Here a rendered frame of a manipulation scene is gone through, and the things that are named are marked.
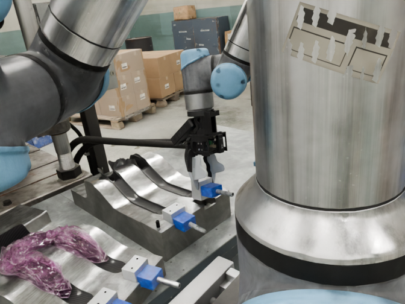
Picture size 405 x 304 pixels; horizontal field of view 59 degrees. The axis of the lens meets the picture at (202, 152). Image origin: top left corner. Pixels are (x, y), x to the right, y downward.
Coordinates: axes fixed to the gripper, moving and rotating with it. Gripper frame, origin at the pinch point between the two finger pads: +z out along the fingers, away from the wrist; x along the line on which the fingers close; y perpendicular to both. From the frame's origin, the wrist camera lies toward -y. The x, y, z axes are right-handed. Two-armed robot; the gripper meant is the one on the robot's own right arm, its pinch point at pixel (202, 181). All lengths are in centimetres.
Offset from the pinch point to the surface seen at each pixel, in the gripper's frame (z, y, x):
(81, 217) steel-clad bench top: 11.7, -39.2, -19.2
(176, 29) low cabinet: -145, -549, 479
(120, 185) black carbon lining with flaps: 1.3, -25.5, -11.2
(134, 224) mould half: 8.6, -10.6, -17.1
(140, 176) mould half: 0.2, -24.8, -4.1
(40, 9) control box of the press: -61, -77, -5
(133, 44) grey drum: -117, -569, 374
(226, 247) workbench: 17.7, 6.6, -0.2
